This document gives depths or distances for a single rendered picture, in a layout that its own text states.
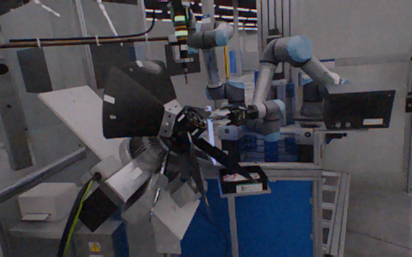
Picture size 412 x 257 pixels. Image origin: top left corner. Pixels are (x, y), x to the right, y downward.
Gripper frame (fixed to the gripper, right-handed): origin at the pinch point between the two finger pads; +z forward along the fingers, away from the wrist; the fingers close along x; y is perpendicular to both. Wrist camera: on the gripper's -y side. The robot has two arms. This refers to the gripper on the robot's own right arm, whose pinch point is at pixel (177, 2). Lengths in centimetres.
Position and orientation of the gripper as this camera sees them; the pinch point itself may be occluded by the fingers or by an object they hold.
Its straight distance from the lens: 113.6
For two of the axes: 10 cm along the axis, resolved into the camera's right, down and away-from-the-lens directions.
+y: 0.9, 9.7, 2.4
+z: -0.4, 2.4, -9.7
